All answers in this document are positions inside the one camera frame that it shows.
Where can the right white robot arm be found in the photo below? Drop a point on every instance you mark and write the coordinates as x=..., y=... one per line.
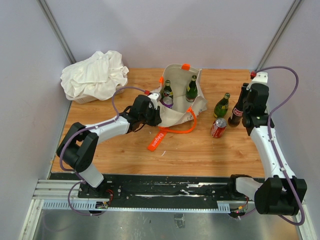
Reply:
x=282, y=192

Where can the beige canvas tote bag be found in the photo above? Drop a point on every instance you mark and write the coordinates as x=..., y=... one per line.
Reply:
x=181, y=110

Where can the aluminium rail frame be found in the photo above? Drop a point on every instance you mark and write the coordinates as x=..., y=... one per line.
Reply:
x=62, y=194

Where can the green bottle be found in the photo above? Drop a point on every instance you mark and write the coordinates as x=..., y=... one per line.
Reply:
x=221, y=108
x=167, y=90
x=192, y=90

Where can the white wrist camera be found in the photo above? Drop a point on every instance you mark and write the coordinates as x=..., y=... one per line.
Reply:
x=154, y=99
x=259, y=78

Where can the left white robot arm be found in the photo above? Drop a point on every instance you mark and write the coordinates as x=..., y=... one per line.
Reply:
x=78, y=147

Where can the green bottle front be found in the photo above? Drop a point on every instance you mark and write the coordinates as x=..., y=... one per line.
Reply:
x=221, y=108

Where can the red cola can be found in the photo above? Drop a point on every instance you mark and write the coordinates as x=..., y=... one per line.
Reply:
x=218, y=128

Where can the dark cola glass bottle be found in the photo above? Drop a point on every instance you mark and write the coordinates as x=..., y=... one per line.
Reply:
x=237, y=111

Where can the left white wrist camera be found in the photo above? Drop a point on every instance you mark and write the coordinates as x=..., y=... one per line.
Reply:
x=154, y=99

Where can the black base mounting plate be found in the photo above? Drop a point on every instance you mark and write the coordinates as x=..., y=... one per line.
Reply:
x=163, y=192

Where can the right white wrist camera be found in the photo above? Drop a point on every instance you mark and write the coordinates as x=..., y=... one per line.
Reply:
x=259, y=78

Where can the purple soda can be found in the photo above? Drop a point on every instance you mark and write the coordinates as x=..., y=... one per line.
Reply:
x=167, y=101

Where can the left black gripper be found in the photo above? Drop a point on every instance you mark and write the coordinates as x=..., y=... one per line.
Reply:
x=157, y=119

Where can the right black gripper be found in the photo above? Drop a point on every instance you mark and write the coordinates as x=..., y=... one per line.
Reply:
x=245, y=85

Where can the crumpled white cloth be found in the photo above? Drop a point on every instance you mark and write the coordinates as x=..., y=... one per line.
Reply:
x=97, y=76

